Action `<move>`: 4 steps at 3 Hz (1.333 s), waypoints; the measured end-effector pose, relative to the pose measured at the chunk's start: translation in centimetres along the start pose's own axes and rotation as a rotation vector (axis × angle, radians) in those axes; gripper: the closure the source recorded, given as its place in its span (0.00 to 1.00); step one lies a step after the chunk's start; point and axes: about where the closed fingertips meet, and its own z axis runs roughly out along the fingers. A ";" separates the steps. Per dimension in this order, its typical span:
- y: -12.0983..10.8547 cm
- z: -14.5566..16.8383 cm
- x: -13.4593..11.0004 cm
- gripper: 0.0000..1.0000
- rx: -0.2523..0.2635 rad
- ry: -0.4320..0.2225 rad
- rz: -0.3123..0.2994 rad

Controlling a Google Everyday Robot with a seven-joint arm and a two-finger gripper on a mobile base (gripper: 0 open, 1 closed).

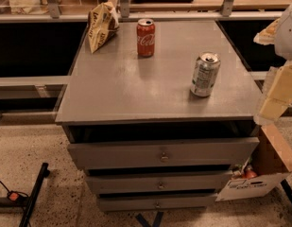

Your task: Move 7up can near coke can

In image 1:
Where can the metal railing frame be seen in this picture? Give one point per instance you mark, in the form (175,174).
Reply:
(24,11)

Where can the orange black cable plug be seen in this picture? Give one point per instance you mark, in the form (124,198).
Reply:
(16,196)

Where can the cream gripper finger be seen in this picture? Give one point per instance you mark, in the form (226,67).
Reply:
(276,96)
(267,35)

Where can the black metal stand leg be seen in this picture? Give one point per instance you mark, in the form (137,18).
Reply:
(43,173)

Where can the top grey drawer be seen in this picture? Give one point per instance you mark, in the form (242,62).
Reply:
(140,154)

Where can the bottom grey drawer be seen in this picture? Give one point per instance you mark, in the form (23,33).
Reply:
(156,202)

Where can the grey drawer cabinet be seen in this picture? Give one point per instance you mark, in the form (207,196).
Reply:
(116,96)

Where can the cardboard box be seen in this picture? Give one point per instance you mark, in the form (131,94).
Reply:
(271,161)

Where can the silver green 7up can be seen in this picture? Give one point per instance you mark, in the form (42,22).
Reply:
(205,73)

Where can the middle grey drawer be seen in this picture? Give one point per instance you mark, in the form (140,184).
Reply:
(152,182)

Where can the red coke can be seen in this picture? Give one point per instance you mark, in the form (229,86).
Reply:
(145,37)

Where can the grey drawer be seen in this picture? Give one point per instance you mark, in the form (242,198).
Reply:
(156,202)
(152,182)
(140,154)

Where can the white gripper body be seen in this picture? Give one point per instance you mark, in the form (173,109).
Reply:
(286,37)

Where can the yellow chip bag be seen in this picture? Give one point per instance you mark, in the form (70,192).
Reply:
(102,25)

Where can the red item in box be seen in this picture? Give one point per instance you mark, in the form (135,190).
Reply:
(249,172)

